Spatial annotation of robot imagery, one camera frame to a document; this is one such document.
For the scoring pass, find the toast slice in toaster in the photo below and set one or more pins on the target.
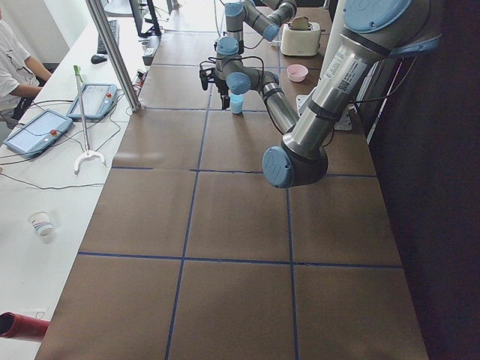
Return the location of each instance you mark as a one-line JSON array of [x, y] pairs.
[[300, 23]]

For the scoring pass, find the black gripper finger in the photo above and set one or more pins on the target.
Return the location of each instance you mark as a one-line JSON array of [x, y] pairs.
[[225, 101]]

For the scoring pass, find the red cylinder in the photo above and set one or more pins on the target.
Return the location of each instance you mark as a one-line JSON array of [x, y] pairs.
[[24, 328]]

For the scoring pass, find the blue teach pendant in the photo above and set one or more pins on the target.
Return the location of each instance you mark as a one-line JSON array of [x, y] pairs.
[[98, 99], [36, 136]]

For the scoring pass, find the aluminium frame post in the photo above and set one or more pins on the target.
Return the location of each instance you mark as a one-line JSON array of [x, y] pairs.
[[100, 20]]

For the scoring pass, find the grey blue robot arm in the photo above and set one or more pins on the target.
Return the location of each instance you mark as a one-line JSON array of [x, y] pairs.
[[240, 12], [372, 31]]

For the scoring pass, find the person in white shirt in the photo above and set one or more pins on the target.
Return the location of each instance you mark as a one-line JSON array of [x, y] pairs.
[[22, 77]]

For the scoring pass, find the light blue plastic cup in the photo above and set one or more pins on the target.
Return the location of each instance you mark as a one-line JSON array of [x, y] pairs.
[[236, 103]]

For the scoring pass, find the black computer mouse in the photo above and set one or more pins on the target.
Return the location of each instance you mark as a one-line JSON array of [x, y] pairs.
[[98, 58]]

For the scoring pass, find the black monitor stand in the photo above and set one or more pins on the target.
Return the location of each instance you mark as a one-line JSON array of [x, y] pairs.
[[145, 18]]

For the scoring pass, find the cream toaster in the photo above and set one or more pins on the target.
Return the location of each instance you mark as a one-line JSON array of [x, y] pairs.
[[300, 42]]

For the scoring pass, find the pink bowl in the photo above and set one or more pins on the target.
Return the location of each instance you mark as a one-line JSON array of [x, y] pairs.
[[297, 72]]

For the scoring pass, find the white grabber reaching tool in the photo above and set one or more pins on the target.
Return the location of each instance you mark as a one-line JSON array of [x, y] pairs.
[[88, 154]]

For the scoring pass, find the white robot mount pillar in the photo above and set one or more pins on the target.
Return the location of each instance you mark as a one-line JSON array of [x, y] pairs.
[[334, 41]]

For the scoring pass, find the white paper cup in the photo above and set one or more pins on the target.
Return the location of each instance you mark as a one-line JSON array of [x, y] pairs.
[[41, 223]]

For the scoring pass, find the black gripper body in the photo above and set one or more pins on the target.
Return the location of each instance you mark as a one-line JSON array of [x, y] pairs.
[[222, 88]]

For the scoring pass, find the far blue teach pendant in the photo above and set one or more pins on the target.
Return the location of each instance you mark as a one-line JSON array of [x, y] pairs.
[[98, 99]]

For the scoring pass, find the near blue teach pendant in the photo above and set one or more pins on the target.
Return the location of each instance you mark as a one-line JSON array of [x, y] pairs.
[[36, 136]]

